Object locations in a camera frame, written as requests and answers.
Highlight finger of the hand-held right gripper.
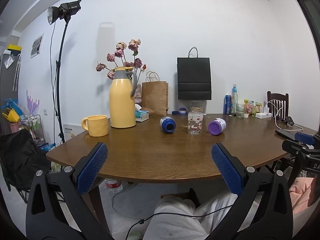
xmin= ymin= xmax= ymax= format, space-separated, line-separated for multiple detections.
xmin=282 ymin=140 xmax=320 ymax=156
xmin=294 ymin=132 xmax=320 ymax=146

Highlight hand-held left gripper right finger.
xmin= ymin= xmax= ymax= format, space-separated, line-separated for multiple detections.
xmin=207 ymin=142 xmax=293 ymax=240

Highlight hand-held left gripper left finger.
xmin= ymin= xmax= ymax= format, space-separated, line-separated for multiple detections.
xmin=26 ymin=142 xmax=113 ymax=240

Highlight person's right forearm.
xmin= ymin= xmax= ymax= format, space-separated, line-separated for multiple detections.
xmin=289 ymin=177 xmax=315 ymax=212

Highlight clear printed glass cup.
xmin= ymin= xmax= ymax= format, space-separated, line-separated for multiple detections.
xmin=187 ymin=111 xmax=203 ymax=136

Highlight person's right hand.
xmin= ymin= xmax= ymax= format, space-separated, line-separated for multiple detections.
xmin=308 ymin=177 xmax=320 ymax=207

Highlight black phone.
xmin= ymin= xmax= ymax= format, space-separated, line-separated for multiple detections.
xmin=275 ymin=129 xmax=297 ymax=139

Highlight plastic water bottle red label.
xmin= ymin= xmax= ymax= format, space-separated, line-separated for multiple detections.
xmin=105 ymin=178 xmax=124 ymax=193

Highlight yellow mug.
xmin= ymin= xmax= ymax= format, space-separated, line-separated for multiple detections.
xmin=81 ymin=115 xmax=110 ymax=137

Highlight purple-capped white jar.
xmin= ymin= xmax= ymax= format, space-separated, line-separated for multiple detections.
xmin=208 ymin=118 xmax=227 ymax=136

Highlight dark wooden chair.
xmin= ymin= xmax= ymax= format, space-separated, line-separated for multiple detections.
xmin=267 ymin=91 xmax=289 ymax=120

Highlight colourful snack packet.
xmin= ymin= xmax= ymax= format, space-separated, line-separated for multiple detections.
xmin=244 ymin=99 xmax=263 ymax=116

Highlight glass tumbler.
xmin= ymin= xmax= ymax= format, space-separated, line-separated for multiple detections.
xmin=236 ymin=103 xmax=246 ymax=119

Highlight clear glass bottle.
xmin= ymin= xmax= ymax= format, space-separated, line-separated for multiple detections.
xmin=231 ymin=84 xmax=239 ymax=115

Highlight clear snack container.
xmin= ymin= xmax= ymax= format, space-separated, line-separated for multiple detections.
xmin=189 ymin=100 xmax=207 ymax=116

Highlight tissue box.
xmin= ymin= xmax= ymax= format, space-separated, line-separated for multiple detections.
xmin=135 ymin=104 xmax=149 ymax=122

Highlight person's legs in white pants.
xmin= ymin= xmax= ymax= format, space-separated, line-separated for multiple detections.
xmin=142 ymin=189 xmax=293 ymax=240

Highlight black cloth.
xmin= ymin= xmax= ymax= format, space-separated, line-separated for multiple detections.
xmin=0 ymin=129 xmax=51 ymax=193

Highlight yellow thermos jug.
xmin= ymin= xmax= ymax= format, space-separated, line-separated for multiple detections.
xmin=109 ymin=66 xmax=138 ymax=128

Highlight blue-capped white jar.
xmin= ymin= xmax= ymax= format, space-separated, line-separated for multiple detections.
xmin=160 ymin=116 xmax=176 ymax=134

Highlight purple hangers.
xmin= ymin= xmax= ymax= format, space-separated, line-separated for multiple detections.
xmin=26 ymin=90 xmax=40 ymax=116

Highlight pink vase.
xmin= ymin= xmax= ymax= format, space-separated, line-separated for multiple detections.
xmin=134 ymin=84 xmax=143 ymax=104

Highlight pink bucket with yellow items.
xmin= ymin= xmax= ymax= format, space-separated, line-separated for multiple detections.
xmin=2 ymin=107 xmax=22 ymax=133

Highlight black light stand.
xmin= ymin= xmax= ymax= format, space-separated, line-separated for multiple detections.
xmin=55 ymin=19 xmax=71 ymax=144

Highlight brown paper bag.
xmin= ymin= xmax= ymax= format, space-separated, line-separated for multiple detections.
xmin=142 ymin=71 xmax=169 ymax=117

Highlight black paper bag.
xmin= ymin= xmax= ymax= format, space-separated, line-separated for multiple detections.
xmin=177 ymin=47 xmax=212 ymax=101

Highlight dark cabinet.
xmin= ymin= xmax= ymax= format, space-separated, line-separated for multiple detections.
xmin=0 ymin=53 xmax=22 ymax=136

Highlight dried rose bouquet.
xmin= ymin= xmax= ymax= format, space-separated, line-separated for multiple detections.
xmin=96 ymin=39 xmax=147 ymax=80

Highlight black studio light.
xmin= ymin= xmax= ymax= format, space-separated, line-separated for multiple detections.
xmin=47 ymin=0 xmax=82 ymax=26

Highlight white cable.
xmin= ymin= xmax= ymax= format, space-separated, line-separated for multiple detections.
xmin=268 ymin=100 xmax=304 ymax=131

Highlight wire storage rack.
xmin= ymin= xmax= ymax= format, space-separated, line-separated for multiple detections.
xmin=21 ymin=114 xmax=46 ymax=147

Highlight thin black cable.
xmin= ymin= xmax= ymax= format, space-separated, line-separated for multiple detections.
xmin=124 ymin=203 xmax=234 ymax=240

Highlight dark door frame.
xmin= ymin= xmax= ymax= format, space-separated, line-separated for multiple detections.
xmin=294 ymin=0 xmax=320 ymax=58

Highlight wall poster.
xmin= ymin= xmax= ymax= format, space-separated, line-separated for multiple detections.
xmin=30 ymin=33 xmax=45 ymax=59

